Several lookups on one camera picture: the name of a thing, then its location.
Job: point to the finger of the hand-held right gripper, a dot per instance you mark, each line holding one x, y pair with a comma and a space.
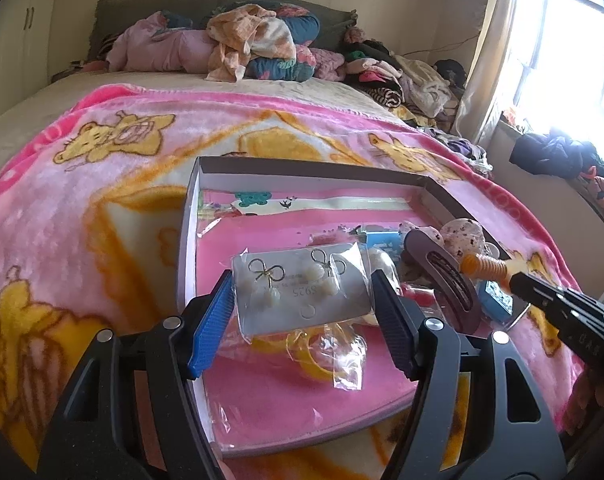
557, 295
592, 345

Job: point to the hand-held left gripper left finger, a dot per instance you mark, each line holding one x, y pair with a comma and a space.
214, 320

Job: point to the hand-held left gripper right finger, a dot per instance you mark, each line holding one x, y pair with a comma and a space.
397, 325

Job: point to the pearl earrings packet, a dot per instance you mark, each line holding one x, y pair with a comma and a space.
302, 295

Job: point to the grey cardboard box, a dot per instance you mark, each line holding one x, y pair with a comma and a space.
192, 220

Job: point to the small blue box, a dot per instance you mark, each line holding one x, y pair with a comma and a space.
497, 300

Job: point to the dark brown hair clip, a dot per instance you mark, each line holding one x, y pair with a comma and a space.
452, 280

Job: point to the yellow bangle clear packet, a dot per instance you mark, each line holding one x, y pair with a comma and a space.
327, 355

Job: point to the blue printed card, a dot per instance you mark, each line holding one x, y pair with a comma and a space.
382, 240

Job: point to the pink plastic sheet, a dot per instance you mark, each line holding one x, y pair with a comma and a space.
262, 230

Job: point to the spotted pink scrunchie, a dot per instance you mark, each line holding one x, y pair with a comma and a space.
457, 237

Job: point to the dark clothes on windowsill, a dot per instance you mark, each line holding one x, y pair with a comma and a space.
552, 155

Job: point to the pink printed blanket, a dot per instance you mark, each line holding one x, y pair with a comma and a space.
82, 210

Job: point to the pile of mixed clothes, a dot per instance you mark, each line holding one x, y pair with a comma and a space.
407, 80

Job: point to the window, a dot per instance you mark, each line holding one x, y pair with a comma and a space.
582, 50

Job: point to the cream curtain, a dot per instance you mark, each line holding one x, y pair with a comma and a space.
497, 35

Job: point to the pink clothes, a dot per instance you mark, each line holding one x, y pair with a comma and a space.
157, 45

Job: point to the orange floral cloth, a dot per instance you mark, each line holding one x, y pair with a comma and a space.
247, 35

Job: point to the dark blue floral pillow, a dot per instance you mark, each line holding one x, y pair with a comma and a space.
302, 25

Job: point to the grey green headboard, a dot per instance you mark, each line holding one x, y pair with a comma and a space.
127, 15

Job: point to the cream wardrobe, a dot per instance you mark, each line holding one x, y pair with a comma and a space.
12, 25

